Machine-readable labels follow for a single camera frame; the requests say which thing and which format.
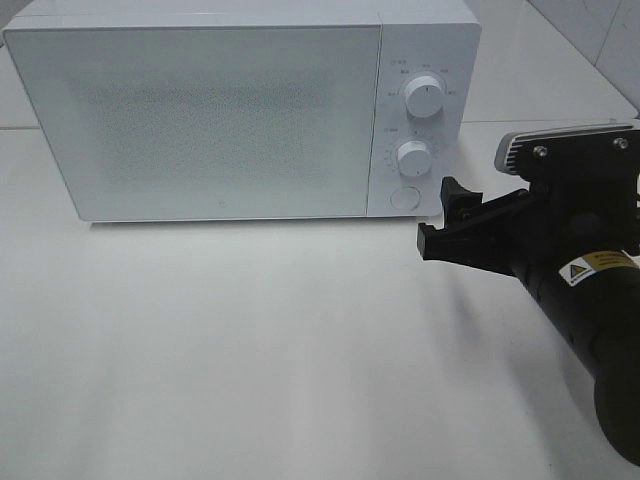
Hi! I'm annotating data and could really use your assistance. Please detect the round door release button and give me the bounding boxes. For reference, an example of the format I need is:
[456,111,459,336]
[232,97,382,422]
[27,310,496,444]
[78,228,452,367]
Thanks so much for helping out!
[390,187,421,211]

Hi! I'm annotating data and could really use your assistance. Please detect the lower white microwave knob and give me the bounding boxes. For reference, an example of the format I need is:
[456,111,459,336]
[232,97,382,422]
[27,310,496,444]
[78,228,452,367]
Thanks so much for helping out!
[396,140,433,178]

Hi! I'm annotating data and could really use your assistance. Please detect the white microwave knob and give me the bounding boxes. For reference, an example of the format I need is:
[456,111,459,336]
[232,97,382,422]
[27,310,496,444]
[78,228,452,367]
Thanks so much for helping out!
[401,72,445,119]
[396,140,433,178]

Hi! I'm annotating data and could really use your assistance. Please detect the white microwave door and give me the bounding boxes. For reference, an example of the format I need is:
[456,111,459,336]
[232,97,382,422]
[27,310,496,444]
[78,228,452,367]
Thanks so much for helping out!
[6,27,380,222]

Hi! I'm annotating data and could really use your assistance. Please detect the white microwave oven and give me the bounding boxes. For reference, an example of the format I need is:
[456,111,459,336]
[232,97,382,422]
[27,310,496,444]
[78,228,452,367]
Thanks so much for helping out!
[2,1,482,221]

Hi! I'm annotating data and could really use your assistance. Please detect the upper white microwave knob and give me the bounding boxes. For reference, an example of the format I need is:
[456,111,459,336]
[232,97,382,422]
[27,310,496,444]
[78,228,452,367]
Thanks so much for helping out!
[401,72,445,119]

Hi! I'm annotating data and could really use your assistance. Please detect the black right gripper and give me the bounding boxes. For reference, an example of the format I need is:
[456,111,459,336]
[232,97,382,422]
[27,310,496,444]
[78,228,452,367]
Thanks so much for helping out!
[417,130,639,274]

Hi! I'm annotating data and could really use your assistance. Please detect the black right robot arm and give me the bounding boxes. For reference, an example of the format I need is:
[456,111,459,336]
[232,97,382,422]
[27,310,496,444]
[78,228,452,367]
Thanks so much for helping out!
[417,122,639,463]

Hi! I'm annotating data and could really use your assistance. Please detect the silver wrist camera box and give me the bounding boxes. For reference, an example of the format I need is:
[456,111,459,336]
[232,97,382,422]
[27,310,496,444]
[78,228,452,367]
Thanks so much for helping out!
[494,120,639,176]

